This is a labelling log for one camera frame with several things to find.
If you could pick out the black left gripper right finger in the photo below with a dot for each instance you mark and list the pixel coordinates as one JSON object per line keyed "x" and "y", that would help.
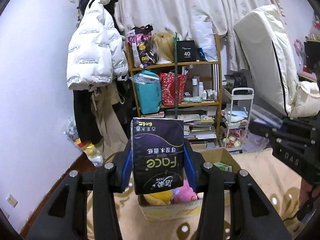
{"x": 251, "y": 213}

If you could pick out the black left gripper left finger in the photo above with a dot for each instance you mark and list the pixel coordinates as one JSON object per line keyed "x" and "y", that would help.
{"x": 65, "y": 214}

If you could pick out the green tissue pack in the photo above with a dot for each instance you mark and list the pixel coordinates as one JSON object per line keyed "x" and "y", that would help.
{"x": 223, "y": 167}

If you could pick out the pink strawberry bear plush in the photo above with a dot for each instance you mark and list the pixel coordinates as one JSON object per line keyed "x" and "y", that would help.
{"x": 184, "y": 194}

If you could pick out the yellow plush zipper pouch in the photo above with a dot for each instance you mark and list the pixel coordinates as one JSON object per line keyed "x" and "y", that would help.
{"x": 160, "y": 198}

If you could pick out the dark purple tissue pack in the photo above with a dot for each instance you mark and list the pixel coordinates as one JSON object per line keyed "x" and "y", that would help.
{"x": 157, "y": 147}

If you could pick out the person's hand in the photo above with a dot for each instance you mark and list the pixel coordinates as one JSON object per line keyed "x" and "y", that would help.
{"x": 307, "y": 191}

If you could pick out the beige patterned blanket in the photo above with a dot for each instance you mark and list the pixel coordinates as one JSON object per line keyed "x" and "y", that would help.
{"x": 139, "y": 220}

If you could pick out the cardboard box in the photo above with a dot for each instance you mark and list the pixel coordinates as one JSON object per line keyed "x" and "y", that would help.
{"x": 193, "y": 167}

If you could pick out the white utility cart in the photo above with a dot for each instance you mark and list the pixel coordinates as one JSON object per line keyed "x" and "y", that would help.
{"x": 235, "y": 118}

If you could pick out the plastic bag of toys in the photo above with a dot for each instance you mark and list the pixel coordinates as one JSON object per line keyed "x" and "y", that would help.
{"x": 92, "y": 153}

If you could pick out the black coat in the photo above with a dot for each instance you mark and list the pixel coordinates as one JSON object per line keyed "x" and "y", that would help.
{"x": 84, "y": 119}

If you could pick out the beige coat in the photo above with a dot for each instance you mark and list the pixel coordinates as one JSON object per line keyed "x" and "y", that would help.
{"x": 114, "y": 138}

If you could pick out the stack of books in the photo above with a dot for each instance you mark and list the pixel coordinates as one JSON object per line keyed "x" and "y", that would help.
{"x": 199, "y": 127}

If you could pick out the cream folded mattress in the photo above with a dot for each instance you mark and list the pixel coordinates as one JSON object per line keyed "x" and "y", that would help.
{"x": 269, "y": 54}

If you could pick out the wooden bookshelf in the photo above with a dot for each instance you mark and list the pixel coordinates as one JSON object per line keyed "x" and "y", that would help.
{"x": 215, "y": 78}

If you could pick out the red patterned gift bag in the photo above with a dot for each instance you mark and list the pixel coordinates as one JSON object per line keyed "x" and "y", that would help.
{"x": 168, "y": 88}

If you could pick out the black box with 40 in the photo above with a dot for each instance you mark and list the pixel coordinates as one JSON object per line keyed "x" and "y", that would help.
{"x": 186, "y": 51}

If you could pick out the teal shopping bag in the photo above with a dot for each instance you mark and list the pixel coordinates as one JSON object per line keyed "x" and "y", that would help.
{"x": 148, "y": 89}

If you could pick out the green pole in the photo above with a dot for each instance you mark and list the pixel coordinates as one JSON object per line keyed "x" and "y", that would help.
{"x": 176, "y": 75}

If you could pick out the white puffer jacket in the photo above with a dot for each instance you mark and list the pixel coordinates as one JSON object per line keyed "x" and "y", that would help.
{"x": 95, "y": 53}

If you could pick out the blonde wig on stand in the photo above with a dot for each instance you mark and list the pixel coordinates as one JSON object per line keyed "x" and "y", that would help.
{"x": 163, "y": 44}

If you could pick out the purple printed bag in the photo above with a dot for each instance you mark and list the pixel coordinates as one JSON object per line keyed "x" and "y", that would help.
{"x": 139, "y": 39}

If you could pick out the floral curtain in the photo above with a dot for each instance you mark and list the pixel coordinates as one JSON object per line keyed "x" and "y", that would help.
{"x": 177, "y": 16}

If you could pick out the wall socket upper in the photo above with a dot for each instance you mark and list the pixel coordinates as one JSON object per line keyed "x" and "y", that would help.
{"x": 12, "y": 201}

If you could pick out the wall socket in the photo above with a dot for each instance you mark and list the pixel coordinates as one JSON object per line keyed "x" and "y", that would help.
{"x": 12, "y": 201}
{"x": 5, "y": 213}

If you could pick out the wall socket lower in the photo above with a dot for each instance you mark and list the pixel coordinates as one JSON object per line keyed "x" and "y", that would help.
{"x": 5, "y": 213}

